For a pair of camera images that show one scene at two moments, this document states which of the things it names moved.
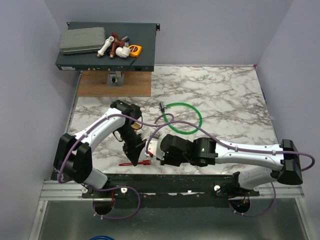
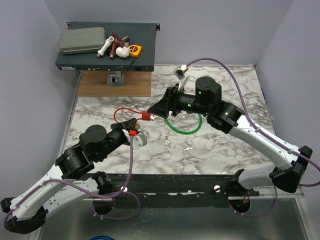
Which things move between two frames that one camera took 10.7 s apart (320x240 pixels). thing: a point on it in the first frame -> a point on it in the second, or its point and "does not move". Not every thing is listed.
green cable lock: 162,106 does not move
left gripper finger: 133,154 -> 130,124
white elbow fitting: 123,52 does not move
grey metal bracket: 115,79 does not move
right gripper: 166,162 -> 168,103
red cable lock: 144,162 -> 145,115
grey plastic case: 82,40 does not move
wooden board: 94,84 does not move
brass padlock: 136,126 does not move
